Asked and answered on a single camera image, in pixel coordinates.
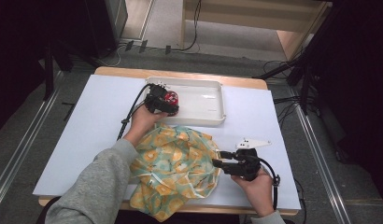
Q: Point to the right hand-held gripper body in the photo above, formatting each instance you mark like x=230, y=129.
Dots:
x=247, y=165

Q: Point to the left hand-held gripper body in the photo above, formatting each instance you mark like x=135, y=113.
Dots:
x=155, y=101

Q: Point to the red round can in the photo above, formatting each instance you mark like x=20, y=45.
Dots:
x=172, y=99

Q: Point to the white plastic tray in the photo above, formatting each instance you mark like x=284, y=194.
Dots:
x=202, y=99

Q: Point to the person's left hand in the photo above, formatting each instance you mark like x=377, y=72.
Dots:
x=141, y=124

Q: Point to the person's right hand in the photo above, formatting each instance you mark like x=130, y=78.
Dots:
x=259, y=193

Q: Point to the wooden table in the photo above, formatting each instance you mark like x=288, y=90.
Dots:
x=180, y=74

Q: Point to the white table mat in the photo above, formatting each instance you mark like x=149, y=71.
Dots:
x=102, y=99

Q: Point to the black cabinet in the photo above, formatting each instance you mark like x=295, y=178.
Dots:
x=102, y=25

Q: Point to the black metal stand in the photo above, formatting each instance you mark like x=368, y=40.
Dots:
x=304, y=81
x=49, y=71

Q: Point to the light wooden shelf unit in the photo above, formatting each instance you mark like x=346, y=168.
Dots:
x=242, y=18

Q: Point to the metal floor rail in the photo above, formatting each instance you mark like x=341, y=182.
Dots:
x=21, y=149
x=320, y=165

